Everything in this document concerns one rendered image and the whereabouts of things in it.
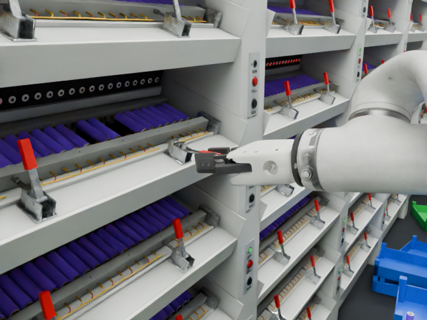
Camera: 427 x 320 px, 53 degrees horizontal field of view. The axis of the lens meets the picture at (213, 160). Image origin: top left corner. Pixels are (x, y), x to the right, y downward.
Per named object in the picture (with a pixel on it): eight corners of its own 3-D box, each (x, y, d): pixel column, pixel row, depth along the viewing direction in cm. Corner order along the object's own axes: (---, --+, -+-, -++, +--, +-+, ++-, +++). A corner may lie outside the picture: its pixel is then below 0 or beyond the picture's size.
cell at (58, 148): (40, 138, 64) (68, 159, 62) (28, 141, 63) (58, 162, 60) (41, 127, 63) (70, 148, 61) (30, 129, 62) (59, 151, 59)
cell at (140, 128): (120, 120, 77) (147, 136, 75) (112, 122, 76) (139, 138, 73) (122, 110, 76) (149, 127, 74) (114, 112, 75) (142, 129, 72)
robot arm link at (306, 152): (317, 200, 55) (295, 199, 56) (340, 181, 62) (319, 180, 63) (311, 135, 53) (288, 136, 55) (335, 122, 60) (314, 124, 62)
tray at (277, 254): (335, 223, 153) (351, 191, 146) (251, 312, 105) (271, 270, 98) (286, 193, 161) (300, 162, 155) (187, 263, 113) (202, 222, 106)
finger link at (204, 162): (223, 178, 62) (187, 177, 66) (235, 172, 65) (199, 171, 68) (220, 156, 61) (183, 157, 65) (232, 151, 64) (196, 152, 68)
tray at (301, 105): (344, 112, 141) (363, 72, 135) (255, 153, 93) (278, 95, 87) (291, 86, 149) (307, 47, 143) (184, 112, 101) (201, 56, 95)
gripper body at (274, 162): (300, 197, 55) (226, 193, 62) (327, 176, 63) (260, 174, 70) (293, 140, 54) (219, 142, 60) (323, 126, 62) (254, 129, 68)
